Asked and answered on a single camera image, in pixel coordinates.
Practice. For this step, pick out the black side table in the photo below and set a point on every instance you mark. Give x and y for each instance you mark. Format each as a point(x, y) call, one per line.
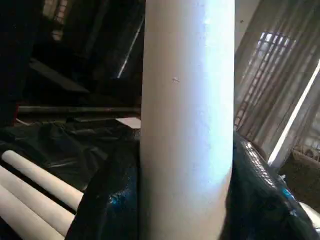
point(75, 109)

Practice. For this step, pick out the sheer window curtain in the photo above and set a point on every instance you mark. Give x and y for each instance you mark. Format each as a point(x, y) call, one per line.
point(280, 75)

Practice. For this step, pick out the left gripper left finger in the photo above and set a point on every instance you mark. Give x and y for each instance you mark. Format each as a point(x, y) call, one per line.
point(112, 205)

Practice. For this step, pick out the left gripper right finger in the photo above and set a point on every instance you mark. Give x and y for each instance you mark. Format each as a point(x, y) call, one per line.
point(265, 205)

